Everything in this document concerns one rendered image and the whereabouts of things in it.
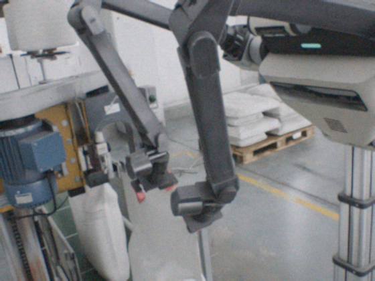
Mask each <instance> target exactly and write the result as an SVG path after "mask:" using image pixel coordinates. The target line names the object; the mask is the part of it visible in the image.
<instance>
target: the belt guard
mask: <svg viewBox="0 0 375 281"><path fill-rule="evenodd" d="M75 76H79V77H77V78H75ZM54 81H61V82H57V83H54V84H50V85H47V86H42V87H35V86H40V85H42V84H35V85H32V86H28V87H25V88H20V89H16V90H12V91H8V92H4V93H1V94H0V121H2V120H9V119H12V118H18V117H21V116H25V115H28V114H32V113H36V112H39V111H41V110H43V109H46V108H48V107H50V106H53V105H55V104H57V103H60V102H63V101H65V100H69V99H71V98H73V97H76V96H79V95H81V94H83V93H86V92H89V91H91V90H93V89H95V88H98V87H101V86H106V85H107V79H106V77H105V75H104V74H103V72H102V70H95V71H91V72H85V73H82V74H77V75H74V76H73V77H72V78H70V76H69V77H66V78H61V79H58V80H54Z"/></svg>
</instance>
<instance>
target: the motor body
mask: <svg viewBox="0 0 375 281"><path fill-rule="evenodd" d="M41 125H42V121H41V120H40V119H39V118H35V119H34V120H33V121H32V122H30V123H27V124H22V125H19V126H14V127H11V128H0V178H1V179H2V180H3V188H4V190H5V193H6V198H7V200H8V202H9V204H10V205H12V206H13V207H14V208H16V209H33V208H36V207H40V206H42V205H44V204H47V203H49V202H50V201H51V200H52V199H53V198H52V194H51V191H50V186H49V184H48V178H47V176H46V175H45V174H44V173H43V172H42V173H38V172H37V171H34V170H31V169H26V168H25V167H24V165H23V161H22V158H21V154H20V152H19V147H18V144H17V143H18V141H19V140H21V139H24V138H26V137H29V136H31V135H33V134H37V133H40V132H43V131H42V128H41V127H40V126H41ZM50 179H51V182H52V186H53V189H54V194H55V196H56V194H57V190H58V187H57V184H56V176H55V173H54V171H50Z"/></svg>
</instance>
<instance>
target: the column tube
mask: <svg viewBox="0 0 375 281"><path fill-rule="evenodd" d="M13 211H14V214H15V218H16V217H21V216H23V215H29V214H31V212H30V210H29V209H16V208H15V209H13ZM8 219H9V216H8V214H7V211H4V212H1V213H0V241H1V245H2V247H3V251H4V252H5V259H6V260H7V264H8V266H9V270H10V272H11V276H12V278H13V281H29V280H28V278H27V274H26V271H25V268H24V265H23V262H22V260H21V256H20V253H19V248H18V245H17V242H16V239H15V235H14V233H13V229H12V226H11V222H8ZM16 223H17V226H18V229H19V233H20V236H21V238H22V242H23V246H24V248H25V252H26V254H27V261H28V264H29V267H30V270H31V273H32V275H33V280H34V281H50V278H49V275H48V271H47V269H46V265H45V262H44V258H43V256H42V251H41V249H40V242H39V240H38V235H37V233H36V230H35V226H34V223H33V219H32V217H27V218H23V219H17V220H16Z"/></svg>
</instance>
